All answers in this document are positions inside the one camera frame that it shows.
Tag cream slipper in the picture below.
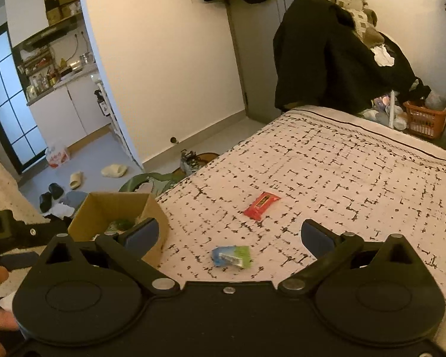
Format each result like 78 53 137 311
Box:
100 164 128 178
69 172 83 190

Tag red snack packet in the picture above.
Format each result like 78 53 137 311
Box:
243 192 280 221

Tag grey sneakers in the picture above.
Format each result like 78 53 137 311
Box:
180 149 219 176

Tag grey room door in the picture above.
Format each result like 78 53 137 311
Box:
226 0 294 123

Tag black coat pile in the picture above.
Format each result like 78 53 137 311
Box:
273 0 431 115

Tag orange plastic basket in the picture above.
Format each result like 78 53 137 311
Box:
403 101 446 140

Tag black framed glass door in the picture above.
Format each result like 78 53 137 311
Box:
0 24 46 174

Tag white upper cabinet door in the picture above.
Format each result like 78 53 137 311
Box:
4 0 49 48

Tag white dotted tablecloth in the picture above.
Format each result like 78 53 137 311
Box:
0 162 49 298

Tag black slippers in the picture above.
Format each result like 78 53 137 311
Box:
39 183 64 213

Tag blue green snack packet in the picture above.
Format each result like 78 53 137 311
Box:
211 246 251 269

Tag white kitchen cabinet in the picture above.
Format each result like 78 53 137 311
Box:
29 73 111 148

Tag brown cardboard box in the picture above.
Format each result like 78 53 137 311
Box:
68 192 170 267

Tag red white plastic bag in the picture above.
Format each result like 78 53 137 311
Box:
45 142 70 168

